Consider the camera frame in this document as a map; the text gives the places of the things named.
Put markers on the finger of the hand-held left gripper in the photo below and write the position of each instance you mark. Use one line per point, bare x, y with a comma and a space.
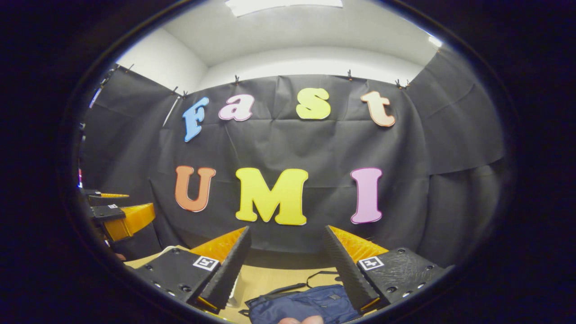
94, 193
108, 212

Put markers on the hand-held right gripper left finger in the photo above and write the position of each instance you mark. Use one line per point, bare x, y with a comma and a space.
229, 274

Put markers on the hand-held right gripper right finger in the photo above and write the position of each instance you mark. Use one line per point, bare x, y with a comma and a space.
346, 274

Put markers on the blue schoolbag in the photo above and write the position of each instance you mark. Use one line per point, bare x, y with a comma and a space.
306, 303

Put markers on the small ceiling light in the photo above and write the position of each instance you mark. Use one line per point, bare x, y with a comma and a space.
435, 41

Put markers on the long ceiling light panel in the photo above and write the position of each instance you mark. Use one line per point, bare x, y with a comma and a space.
283, 5

